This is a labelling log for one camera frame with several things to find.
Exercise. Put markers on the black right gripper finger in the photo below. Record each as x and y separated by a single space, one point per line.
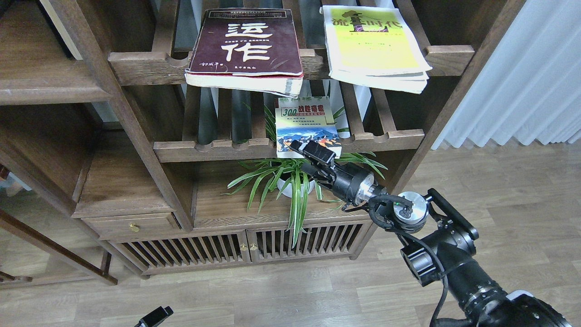
316 171
319 156

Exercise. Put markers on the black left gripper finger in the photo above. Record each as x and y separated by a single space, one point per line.
155 317

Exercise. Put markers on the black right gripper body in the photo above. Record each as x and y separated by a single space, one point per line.
350 183

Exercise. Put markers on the colourful 300 paperback book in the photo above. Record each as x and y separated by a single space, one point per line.
305 119

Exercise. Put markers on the yellow green cover book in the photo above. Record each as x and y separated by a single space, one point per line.
373 47

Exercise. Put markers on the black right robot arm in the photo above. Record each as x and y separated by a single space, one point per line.
438 245

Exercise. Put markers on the white plant pot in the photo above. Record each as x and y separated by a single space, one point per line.
286 189

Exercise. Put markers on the green spider plant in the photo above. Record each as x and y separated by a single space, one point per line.
264 174

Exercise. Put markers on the maroon book white characters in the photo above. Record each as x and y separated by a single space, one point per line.
253 49

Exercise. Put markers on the dark wooden bookshelf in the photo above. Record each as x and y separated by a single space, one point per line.
94 120

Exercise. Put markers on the white pleated curtain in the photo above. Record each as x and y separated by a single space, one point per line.
530 89

